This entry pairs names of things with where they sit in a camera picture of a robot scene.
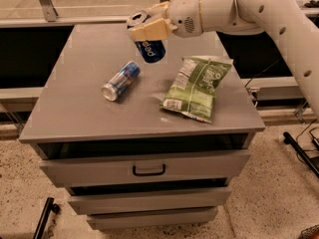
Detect green chip bag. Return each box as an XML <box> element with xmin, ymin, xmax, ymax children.
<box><xmin>160</xmin><ymin>56</ymin><xmax>232</xmax><ymax>122</ymax></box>

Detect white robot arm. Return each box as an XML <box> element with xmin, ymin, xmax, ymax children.
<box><xmin>129</xmin><ymin>0</ymin><xmax>319</xmax><ymax>117</ymax></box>

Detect black cables on right floor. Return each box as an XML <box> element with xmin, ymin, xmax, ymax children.
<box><xmin>294</xmin><ymin>118</ymin><xmax>319</xmax><ymax>166</ymax></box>

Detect grey middle drawer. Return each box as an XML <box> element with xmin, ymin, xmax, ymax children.
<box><xmin>68</xmin><ymin>187</ymin><xmax>231</xmax><ymax>215</ymax></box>

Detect left metal window post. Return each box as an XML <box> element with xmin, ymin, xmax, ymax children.
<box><xmin>39</xmin><ymin>0</ymin><xmax>58</xmax><ymax>22</ymax></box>

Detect grey drawer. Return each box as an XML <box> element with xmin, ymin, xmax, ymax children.
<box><xmin>87</xmin><ymin>207</ymin><xmax>217</xmax><ymax>230</ymax></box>
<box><xmin>40</xmin><ymin>149</ymin><xmax>250</xmax><ymax>187</ymax></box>
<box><xmin>68</xmin><ymin>187</ymin><xmax>231</xmax><ymax>215</ymax></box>

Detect black bar lower left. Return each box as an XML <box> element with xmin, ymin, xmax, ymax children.
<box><xmin>33</xmin><ymin>197</ymin><xmax>61</xmax><ymax>239</ymax></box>

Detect blue pepsi can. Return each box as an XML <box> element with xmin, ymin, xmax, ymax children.
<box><xmin>127</xmin><ymin>10</ymin><xmax>165</xmax><ymax>63</ymax></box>

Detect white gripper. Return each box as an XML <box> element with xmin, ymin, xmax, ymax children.
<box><xmin>128</xmin><ymin>0</ymin><xmax>201</xmax><ymax>42</ymax></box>

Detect black drawer handle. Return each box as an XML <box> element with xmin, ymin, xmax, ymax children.
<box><xmin>132</xmin><ymin>164</ymin><xmax>166</xmax><ymax>177</ymax></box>

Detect grey drawer cabinet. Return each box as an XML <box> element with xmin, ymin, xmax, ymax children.
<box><xmin>18</xmin><ymin>20</ymin><xmax>266</xmax><ymax>231</ymax></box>

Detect grey top drawer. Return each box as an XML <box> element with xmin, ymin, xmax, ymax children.
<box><xmin>40</xmin><ymin>149</ymin><xmax>250</xmax><ymax>187</ymax></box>

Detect black bar on right floor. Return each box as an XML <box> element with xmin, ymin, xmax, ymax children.
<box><xmin>283</xmin><ymin>131</ymin><xmax>319</xmax><ymax>178</ymax></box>

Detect black cable on wall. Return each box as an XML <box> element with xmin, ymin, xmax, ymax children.
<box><xmin>244</xmin><ymin>58</ymin><xmax>282</xmax><ymax>89</ymax></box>

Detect grey bottom drawer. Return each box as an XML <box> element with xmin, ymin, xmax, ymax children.
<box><xmin>87</xmin><ymin>207</ymin><xmax>217</xmax><ymax>230</ymax></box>

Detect silver blue energy drink can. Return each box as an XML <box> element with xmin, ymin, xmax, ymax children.
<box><xmin>102</xmin><ymin>61</ymin><xmax>141</xmax><ymax>102</ymax></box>

